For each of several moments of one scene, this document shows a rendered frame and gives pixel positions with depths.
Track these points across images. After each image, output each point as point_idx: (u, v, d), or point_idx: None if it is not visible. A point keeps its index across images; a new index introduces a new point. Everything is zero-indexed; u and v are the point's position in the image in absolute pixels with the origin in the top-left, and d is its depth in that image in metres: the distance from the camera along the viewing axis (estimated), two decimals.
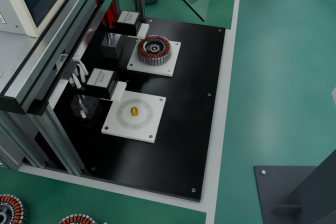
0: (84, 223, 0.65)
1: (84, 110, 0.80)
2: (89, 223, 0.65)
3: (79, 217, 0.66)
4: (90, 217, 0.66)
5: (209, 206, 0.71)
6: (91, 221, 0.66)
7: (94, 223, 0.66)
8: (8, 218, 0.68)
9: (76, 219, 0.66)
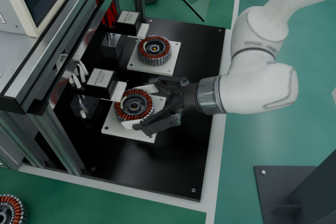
0: (133, 93, 0.82)
1: (84, 110, 0.80)
2: (137, 90, 0.82)
3: (127, 91, 0.82)
4: (135, 88, 0.83)
5: (209, 206, 0.71)
6: (137, 90, 0.83)
7: (140, 90, 0.83)
8: (8, 218, 0.68)
9: (126, 93, 0.82)
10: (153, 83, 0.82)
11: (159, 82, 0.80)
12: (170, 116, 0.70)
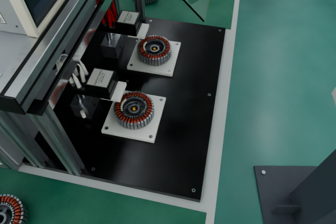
0: (133, 95, 0.83)
1: (84, 110, 0.80)
2: (137, 93, 0.83)
3: (127, 93, 0.83)
4: (135, 91, 0.84)
5: (209, 206, 0.71)
6: (136, 93, 0.84)
7: (140, 93, 0.84)
8: (8, 218, 0.68)
9: (126, 96, 0.83)
10: None
11: None
12: None
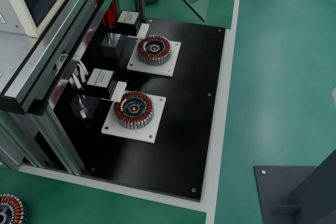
0: (133, 95, 0.83)
1: (84, 110, 0.80)
2: (137, 93, 0.83)
3: (127, 93, 0.83)
4: (135, 91, 0.84)
5: (209, 206, 0.71)
6: (136, 93, 0.84)
7: (140, 93, 0.84)
8: (8, 218, 0.68)
9: (126, 96, 0.83)
10: None
11: None
12: None
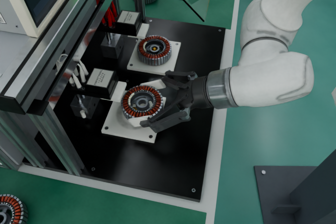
0: (141, 89, 0.80)
1: (84, 110, 0.80)
2: (145, 87, 0.80)
3: (135, 87, 0.80)
4: (143, 85, 0.81)
5: (209, 206, 0.71)
6: (144, 87, 0.81)
7: (148, 87, 0.81)
8: (8, 218, 0.68)
9: (133, 90, 0.79)
10: (160, 78, 0.80)
11: (167, 77, 0.78)
12: (178, 112, 0.67)
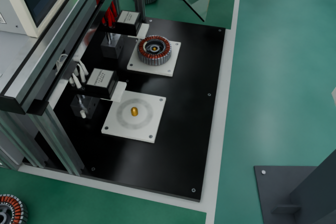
0: None
1: (84, 110, 0.80)
2: None
3: None
4: None
5: (209, 206, 0.71)
6: None
7: None
8: (8, 218, 0.68)
9: None
10: None
11: None
12: None
